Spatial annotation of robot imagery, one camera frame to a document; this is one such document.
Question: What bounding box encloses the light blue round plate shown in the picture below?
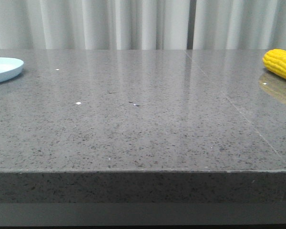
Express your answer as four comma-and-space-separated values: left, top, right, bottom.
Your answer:
0, 57, 24, 83

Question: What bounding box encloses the yellow corn cob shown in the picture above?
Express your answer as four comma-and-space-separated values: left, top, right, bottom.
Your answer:
262, 49, 286, 79

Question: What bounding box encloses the white pleated curtain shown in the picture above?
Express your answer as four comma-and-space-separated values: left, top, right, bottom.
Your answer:
0, 0, 286, 50

